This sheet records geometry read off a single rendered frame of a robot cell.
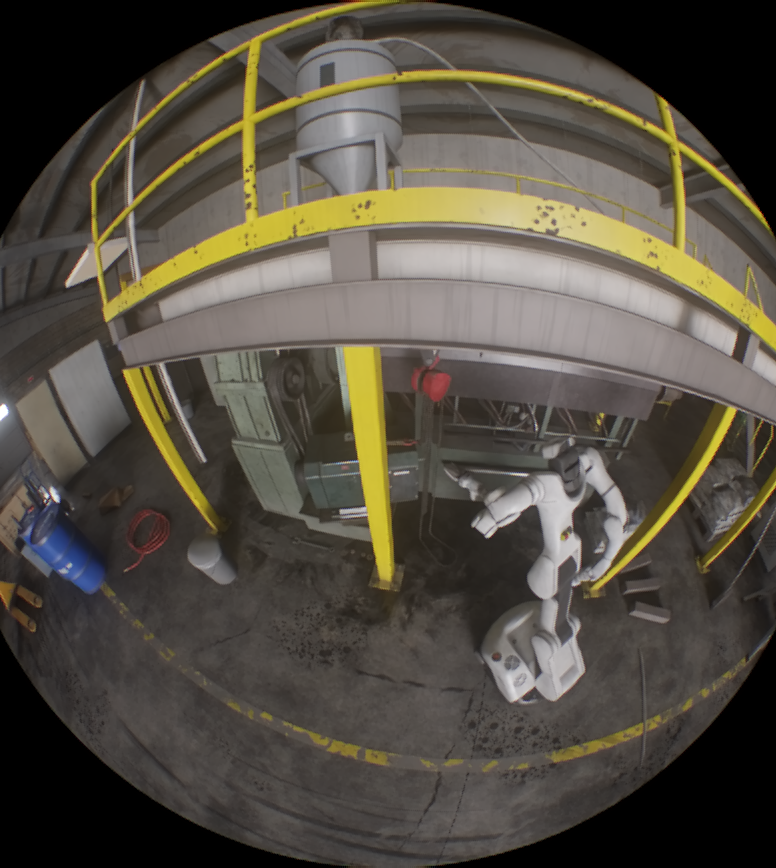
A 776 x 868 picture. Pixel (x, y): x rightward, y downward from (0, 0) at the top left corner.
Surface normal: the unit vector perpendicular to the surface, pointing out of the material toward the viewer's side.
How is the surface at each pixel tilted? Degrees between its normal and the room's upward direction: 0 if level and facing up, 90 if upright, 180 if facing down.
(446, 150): 90
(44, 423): 90
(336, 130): 124
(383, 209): 90
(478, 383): 90
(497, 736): 0
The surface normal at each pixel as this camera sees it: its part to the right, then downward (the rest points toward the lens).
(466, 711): -0.05, -0.80
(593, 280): -0.22, 0.59
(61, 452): 0.98, 0.09
